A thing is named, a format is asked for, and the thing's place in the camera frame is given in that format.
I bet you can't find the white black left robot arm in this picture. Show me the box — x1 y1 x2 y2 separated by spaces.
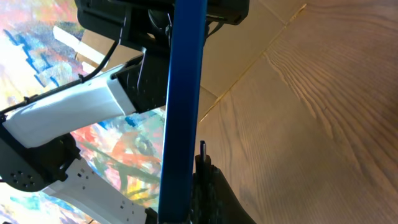
1 0 252 223

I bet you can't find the blue Galaxy smartphone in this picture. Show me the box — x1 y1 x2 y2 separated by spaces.
158 0 207 223

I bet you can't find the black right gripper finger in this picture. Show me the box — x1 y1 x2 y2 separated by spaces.
190 165 255 224

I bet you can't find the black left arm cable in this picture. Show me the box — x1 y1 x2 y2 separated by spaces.
0 12 128 116

